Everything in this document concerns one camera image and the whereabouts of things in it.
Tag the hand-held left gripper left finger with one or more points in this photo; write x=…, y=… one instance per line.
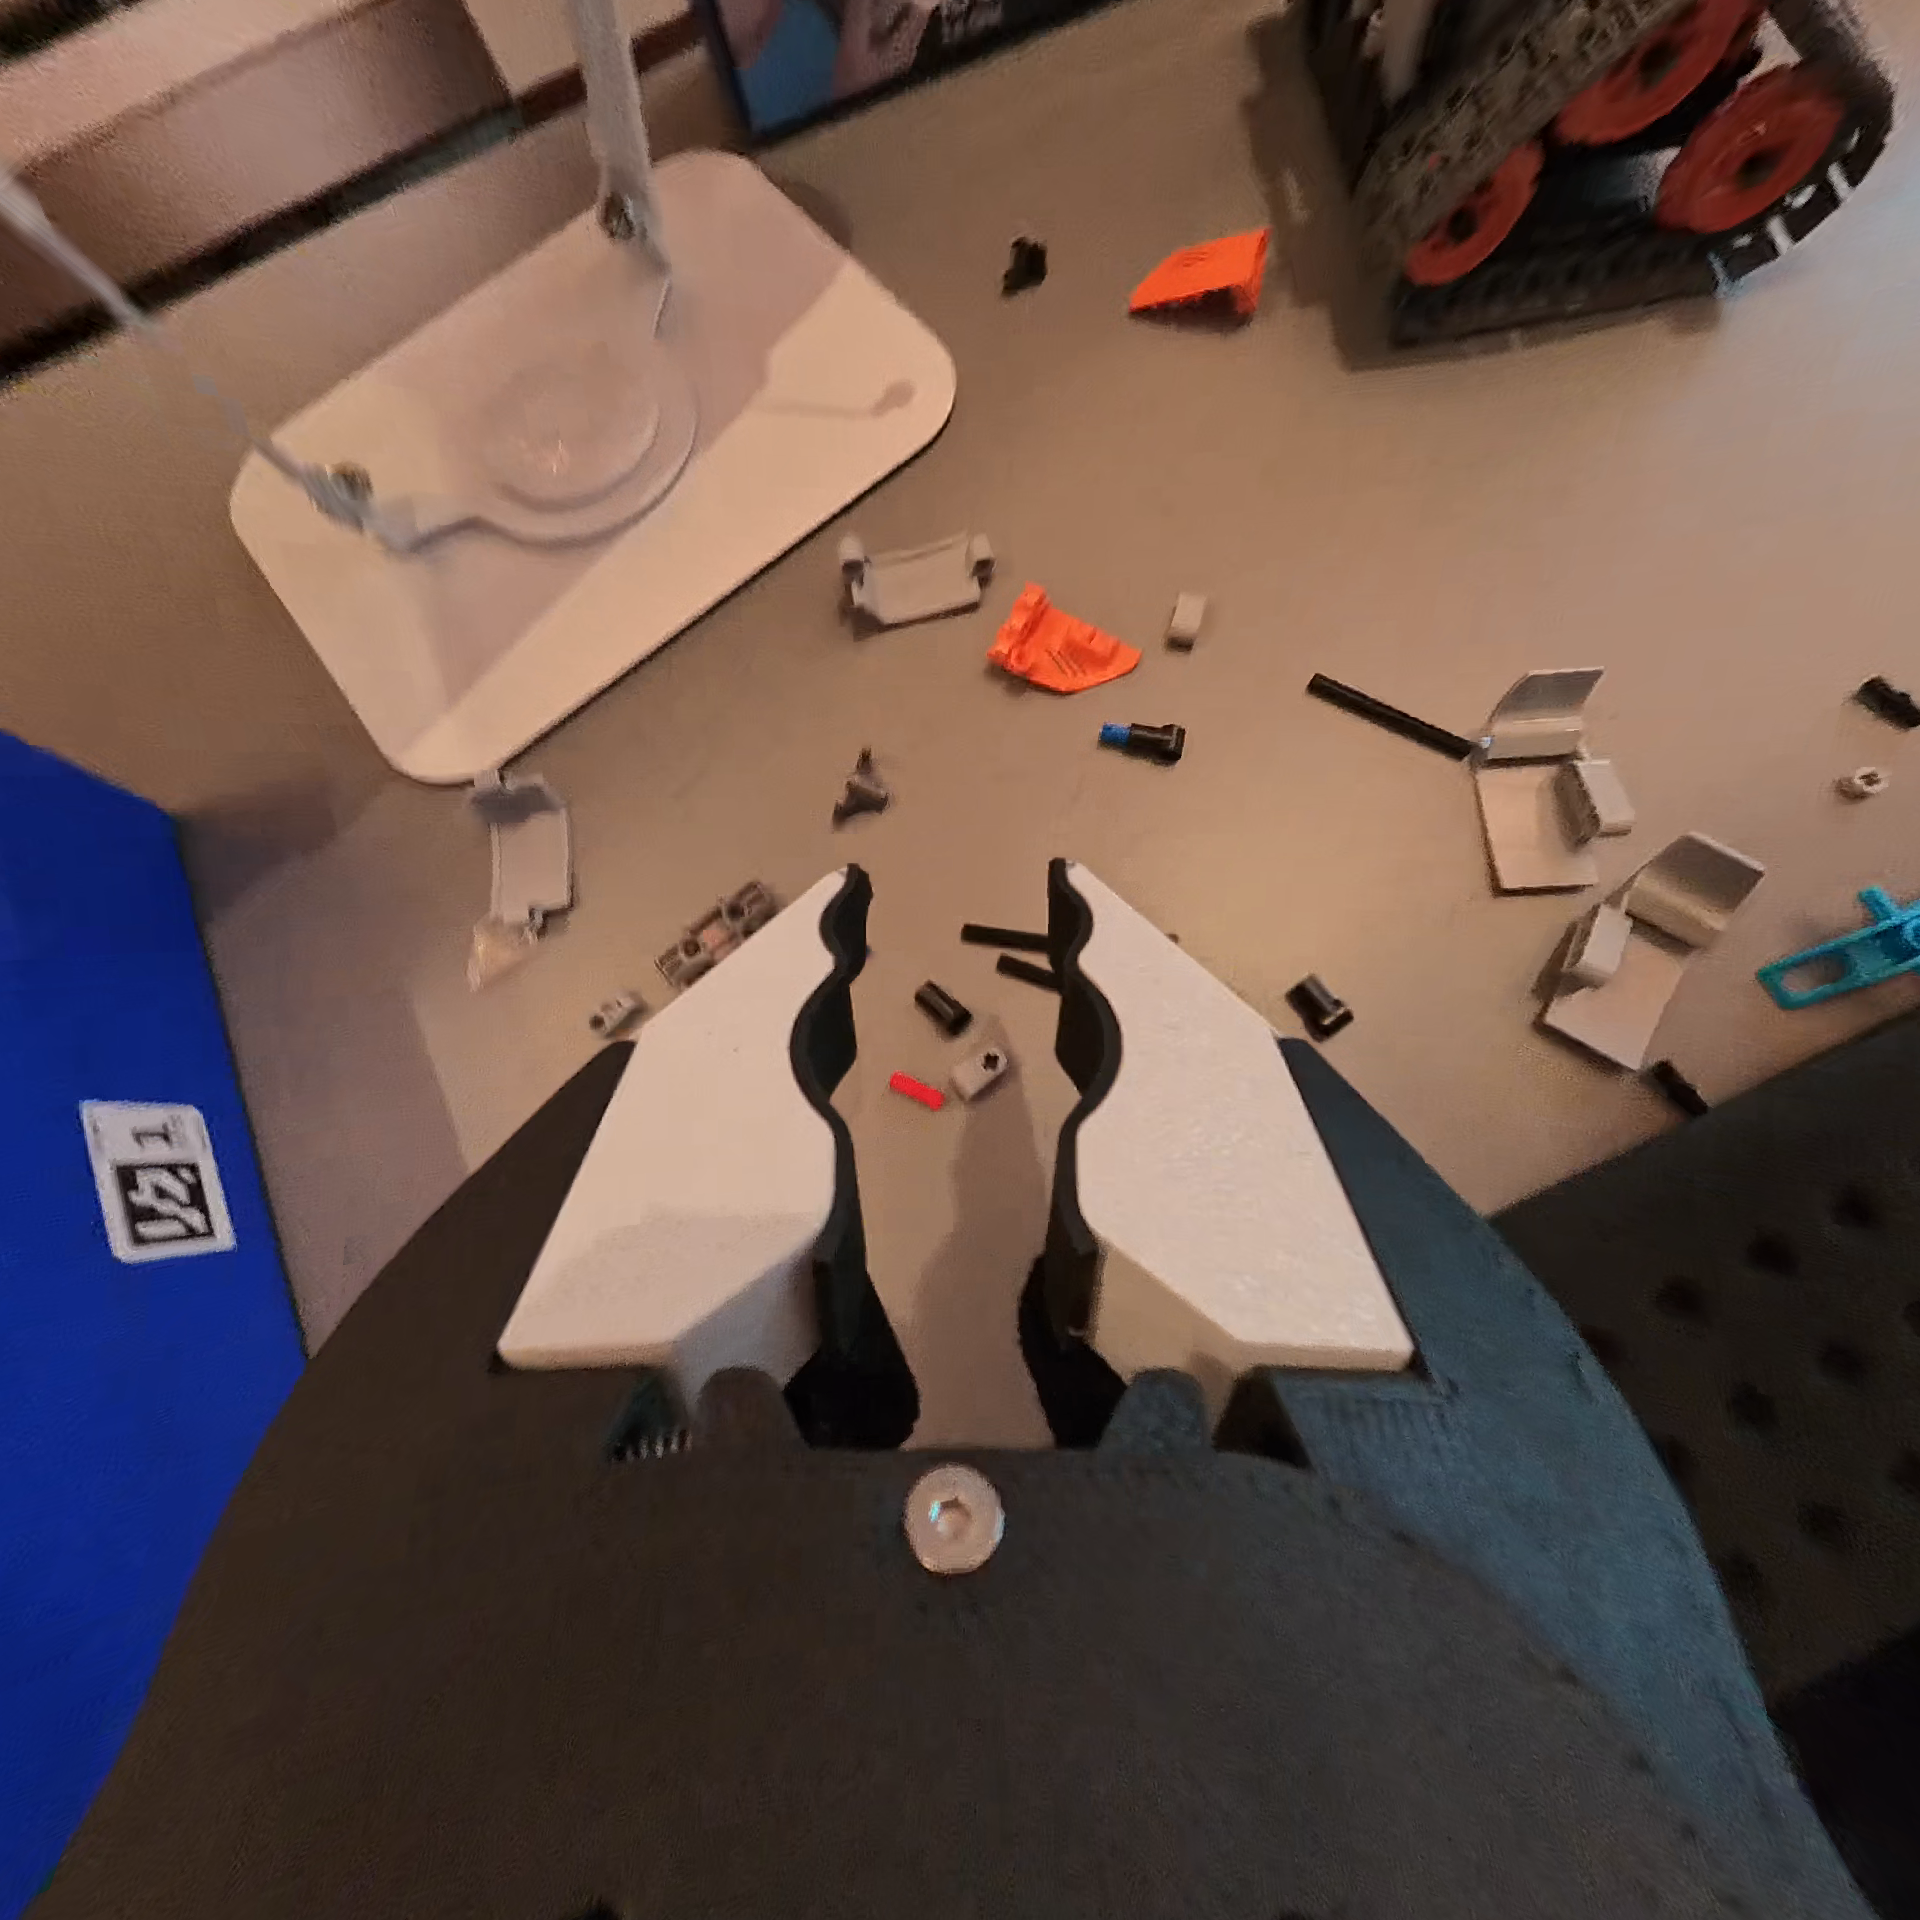
x=704, y=1172

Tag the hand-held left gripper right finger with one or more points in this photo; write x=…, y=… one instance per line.
x=1215, y=1184

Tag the grey curved panel assembly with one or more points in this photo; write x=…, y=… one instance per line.
x=1622, y=1005
x=1522, y=839

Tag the blue plastic parts bin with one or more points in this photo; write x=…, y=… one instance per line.
x=89, y=1501

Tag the grey pin connector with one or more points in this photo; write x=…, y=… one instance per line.
x=616, y=1014

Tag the black bush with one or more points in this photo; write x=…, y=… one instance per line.
x=944, y=1009
x=1319, y=1009

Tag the small red pin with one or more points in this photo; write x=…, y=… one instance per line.
x=916, y=1090

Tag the dark grey beam piece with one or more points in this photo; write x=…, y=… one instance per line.
x=716, y=934

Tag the small grey cube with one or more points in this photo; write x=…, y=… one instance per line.
x=979, y=1076

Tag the clear plastic piece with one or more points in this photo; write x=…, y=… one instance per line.
x=494, y=954

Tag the grey curved panel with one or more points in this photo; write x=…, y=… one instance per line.
x=916, y=586
x=532, y=855

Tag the dark grey connector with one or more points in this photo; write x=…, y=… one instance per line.
x=859, y=797

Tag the black pin with blue tip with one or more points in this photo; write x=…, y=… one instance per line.
x=1153, y=741

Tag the long black axle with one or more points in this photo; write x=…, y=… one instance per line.
x=1388, y=717

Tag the white printed tag sticker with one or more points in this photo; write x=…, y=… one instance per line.
x=158, y=1184

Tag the black perforated chair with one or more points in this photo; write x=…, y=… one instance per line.
x=1769, y=1276

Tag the orange ribbed panel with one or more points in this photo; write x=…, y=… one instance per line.
x=1058, y=645

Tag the small grey connector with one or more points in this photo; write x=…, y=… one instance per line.
x=1184, y=620

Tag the teal separator tool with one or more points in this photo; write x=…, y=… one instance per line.
x=1839, y=961

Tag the small grey bush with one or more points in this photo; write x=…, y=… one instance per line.
x=1860, y=782

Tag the orange wedge panel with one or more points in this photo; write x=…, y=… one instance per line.
x=1200, y=277

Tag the grey orange tracked toy robot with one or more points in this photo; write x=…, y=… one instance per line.
x=1576, y=255

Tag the dark blue robot kit box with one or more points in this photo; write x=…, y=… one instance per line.
x=795, y=61

